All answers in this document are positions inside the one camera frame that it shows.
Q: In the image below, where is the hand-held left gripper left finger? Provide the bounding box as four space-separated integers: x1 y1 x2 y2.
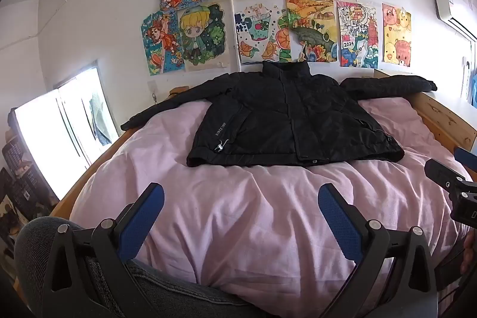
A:
43 182 165 318

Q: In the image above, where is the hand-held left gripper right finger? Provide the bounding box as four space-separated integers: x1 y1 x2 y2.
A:
317 183 438 318

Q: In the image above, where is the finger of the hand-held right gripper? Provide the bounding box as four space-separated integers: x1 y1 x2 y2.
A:
425 159 471 193
454 147 477 170

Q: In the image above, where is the black padded jacket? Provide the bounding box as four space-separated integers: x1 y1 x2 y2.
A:
120 60 438 168

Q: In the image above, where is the person's right hand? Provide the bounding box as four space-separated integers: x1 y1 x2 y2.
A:
461 236 477 274

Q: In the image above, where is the pink blanket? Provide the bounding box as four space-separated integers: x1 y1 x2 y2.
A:
69 96 472 318

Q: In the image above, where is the person's leg in jeans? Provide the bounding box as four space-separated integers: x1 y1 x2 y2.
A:
14 217 269 318

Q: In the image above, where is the bright window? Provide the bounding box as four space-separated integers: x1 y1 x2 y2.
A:
9 61 120 201

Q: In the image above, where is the white air conditioner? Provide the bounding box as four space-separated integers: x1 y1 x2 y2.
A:
432 0 477 41

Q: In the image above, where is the wooden bed frame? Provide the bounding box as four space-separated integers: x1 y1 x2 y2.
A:
50 70 477 220

